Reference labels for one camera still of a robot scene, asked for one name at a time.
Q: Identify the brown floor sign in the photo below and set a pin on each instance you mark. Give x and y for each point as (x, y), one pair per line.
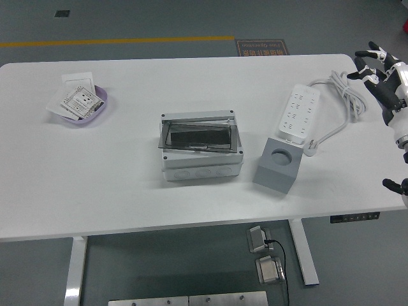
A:
(261, 48)

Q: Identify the white power strip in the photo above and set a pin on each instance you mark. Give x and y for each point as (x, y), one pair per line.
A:
(296, 108)

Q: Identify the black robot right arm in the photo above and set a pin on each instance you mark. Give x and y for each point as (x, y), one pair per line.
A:
(393, 185)

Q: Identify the plain white switch plate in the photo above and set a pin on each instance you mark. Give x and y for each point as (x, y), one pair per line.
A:
(76, 80)

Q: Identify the grey plastic junction box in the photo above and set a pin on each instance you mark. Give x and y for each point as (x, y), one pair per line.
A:
(201, 172)

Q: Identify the dark square floor hatch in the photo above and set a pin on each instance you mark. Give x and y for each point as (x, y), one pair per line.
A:
(62, 13)

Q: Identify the grey metal base plate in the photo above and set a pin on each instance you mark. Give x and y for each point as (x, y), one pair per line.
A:
(146, 302)
(228, 299)

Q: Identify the black table control panel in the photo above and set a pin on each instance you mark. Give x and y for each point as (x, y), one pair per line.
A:
(344, 218)

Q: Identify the white socket panel with print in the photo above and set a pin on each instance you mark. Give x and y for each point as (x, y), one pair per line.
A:
(82, 102)

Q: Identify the transparent grey box lid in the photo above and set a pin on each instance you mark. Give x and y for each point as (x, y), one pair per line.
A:
(197, 135)

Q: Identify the silver foot pedal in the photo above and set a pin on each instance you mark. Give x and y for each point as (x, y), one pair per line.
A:
(256, 239)
(269, 271)

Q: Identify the red object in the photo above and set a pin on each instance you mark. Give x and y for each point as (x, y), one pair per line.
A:
(405, 26)

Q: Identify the grey cube with round hole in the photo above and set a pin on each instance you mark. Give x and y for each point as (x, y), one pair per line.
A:
(271, 178)

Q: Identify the white flat cover plate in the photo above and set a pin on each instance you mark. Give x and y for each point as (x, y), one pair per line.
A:
(55, 105)

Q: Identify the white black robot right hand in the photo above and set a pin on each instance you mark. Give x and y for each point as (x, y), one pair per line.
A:
(387, 92)

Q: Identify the white table leg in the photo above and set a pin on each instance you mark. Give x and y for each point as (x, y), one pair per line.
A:
(304, 255)
(75, 271)

